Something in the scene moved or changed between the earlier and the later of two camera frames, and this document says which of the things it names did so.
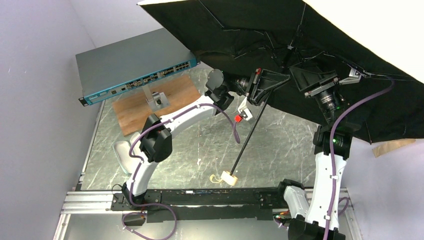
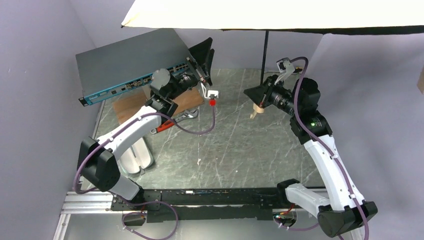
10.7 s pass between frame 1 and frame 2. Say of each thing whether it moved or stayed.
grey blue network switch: stayed
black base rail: stayed
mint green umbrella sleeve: stayed
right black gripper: moved
